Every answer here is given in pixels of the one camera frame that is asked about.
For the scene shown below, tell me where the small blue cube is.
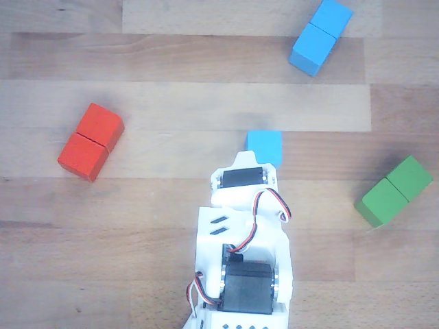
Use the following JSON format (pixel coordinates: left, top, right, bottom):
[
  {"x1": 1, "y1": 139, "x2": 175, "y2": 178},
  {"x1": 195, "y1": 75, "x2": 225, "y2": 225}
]
[{"x1": 244, "y1": 130, "x2": 284, "y2": 171}]

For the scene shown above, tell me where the long blue block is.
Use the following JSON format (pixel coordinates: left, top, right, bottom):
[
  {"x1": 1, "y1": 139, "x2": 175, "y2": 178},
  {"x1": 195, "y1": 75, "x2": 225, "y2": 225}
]
[{"x1": 287, "y1": 0, "x2": 355, "y2": 78}]

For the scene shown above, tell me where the red black white servo cable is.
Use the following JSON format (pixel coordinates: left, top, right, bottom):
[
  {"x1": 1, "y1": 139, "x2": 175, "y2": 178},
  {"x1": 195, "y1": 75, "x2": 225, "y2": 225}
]
[
  {"x1": 236, "y1": 187, "x2": 293, "y2": 255},
  {"x1": 186, "y1": 271, "x2": 221, "y2": 320}
]

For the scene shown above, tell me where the long red block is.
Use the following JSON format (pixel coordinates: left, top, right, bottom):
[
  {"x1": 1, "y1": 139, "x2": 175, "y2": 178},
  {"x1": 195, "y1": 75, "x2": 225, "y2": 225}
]
[{"x1": 56, "y1": 102, "x2": 126, "y2": 183}]

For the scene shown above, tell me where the long green block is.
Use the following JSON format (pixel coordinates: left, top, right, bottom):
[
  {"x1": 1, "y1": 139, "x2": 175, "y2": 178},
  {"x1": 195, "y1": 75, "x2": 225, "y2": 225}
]
[{"x1": 353, "y1": 154, "x2": 434, "y2": 229}]

